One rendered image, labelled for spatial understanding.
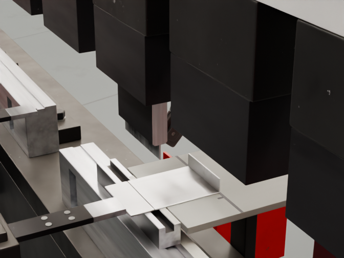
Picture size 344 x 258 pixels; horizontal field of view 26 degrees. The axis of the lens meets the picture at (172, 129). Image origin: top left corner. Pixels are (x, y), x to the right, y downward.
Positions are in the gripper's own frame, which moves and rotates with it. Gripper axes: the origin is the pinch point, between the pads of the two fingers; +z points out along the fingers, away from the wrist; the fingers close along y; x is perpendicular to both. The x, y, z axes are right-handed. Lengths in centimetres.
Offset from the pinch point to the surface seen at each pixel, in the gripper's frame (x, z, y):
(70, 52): 81, 42, -353
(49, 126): -3.7, 16.3, -35.2
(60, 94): 3, 15, -64
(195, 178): 5.3, 3.5, 4.3
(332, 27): -17, -18, 48
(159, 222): -0.2, 8.8, 13.3
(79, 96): 78, 51, -281
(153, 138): -7.2, 0.3, 12.9
